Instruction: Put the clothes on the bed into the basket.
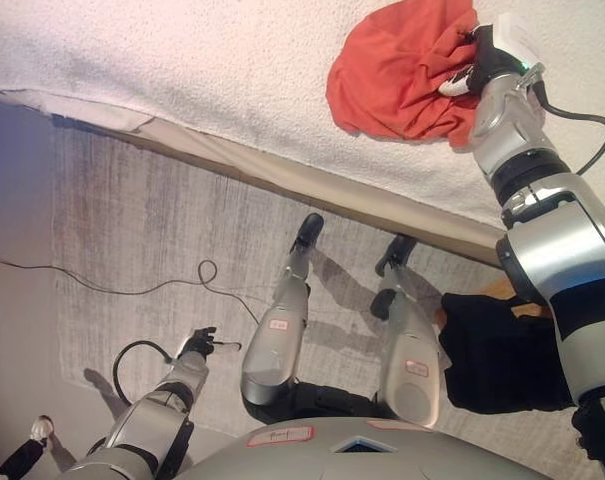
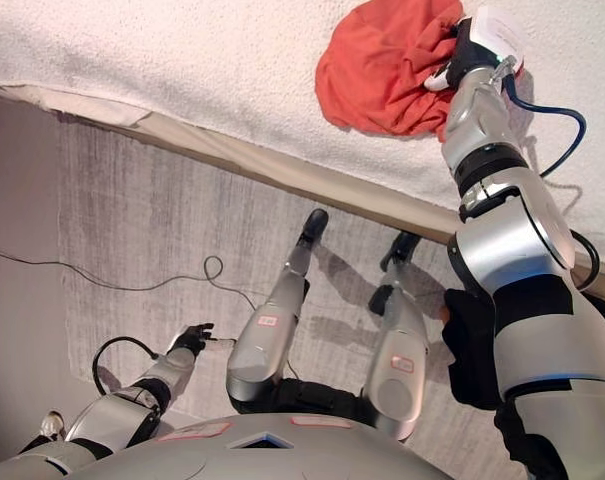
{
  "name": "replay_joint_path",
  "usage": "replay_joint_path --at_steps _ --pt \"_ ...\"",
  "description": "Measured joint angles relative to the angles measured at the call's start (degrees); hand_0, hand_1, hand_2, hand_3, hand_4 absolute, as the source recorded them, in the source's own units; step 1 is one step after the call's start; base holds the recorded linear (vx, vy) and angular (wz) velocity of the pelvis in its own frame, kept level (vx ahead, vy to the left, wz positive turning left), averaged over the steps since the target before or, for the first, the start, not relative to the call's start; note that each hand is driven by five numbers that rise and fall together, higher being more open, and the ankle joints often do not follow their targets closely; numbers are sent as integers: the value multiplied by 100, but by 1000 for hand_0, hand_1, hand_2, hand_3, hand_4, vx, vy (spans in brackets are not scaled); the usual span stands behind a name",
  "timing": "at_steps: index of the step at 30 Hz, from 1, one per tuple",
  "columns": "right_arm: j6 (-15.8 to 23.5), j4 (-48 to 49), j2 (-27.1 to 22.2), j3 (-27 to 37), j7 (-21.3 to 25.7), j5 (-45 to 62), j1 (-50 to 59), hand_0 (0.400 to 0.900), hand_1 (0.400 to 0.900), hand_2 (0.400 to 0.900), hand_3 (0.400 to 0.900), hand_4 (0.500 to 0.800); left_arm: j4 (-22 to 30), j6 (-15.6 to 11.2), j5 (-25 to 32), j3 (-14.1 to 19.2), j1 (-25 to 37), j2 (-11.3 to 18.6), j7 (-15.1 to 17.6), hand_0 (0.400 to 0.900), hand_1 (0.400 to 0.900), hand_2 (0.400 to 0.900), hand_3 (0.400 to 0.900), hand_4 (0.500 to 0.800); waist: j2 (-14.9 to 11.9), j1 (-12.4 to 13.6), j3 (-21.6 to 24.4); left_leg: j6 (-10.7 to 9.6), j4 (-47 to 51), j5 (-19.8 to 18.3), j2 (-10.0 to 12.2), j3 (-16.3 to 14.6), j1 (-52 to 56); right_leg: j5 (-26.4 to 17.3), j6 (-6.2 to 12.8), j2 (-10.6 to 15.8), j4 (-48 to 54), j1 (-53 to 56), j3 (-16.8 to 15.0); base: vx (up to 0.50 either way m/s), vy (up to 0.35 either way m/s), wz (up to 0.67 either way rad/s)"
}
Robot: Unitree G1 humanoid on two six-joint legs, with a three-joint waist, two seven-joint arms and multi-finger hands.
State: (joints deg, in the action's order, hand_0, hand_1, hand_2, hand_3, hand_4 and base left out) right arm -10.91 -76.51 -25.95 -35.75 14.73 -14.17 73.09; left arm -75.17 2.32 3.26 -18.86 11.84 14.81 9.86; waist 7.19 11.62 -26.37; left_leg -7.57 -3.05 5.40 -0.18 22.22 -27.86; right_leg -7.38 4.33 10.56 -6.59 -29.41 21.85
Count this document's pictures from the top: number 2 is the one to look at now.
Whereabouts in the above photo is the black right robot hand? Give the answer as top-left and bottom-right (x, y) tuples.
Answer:
(424, 4), (529, 93)

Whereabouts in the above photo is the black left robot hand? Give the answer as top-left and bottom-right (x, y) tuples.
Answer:
(174, 322), (238, 358)

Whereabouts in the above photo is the orange cloth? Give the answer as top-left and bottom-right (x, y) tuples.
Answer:
(314, 0), (526, 144)

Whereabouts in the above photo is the white textured bed blanket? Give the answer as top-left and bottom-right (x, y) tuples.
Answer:
(0, 0), (605, 281)

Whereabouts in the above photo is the silver left robot leg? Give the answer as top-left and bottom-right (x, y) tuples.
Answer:
(225, 208), (330, 414)

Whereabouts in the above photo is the silver robot leg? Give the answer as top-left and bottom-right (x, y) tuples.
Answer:
(361, 231), (432, 442)
(225, 208), (330, 414)

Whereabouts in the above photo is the grey striped rug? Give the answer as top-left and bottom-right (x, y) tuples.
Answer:
(56, 119), (533, 480)

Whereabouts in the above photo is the grey white shoe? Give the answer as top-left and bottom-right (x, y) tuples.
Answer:
(38, 409), (66, 443)

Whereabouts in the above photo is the silver right robot leg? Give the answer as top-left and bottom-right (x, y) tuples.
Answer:
(361, 231), (432, 442)

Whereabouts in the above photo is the black garment on floor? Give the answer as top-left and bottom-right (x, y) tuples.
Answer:
(439, 287), (533, 480)

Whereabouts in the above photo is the thin black floor cable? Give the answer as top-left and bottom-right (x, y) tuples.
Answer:
(0, 240), (259, 312)

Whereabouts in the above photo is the blue right wrist cable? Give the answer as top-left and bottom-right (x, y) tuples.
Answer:
(495, 54), (589, 180)

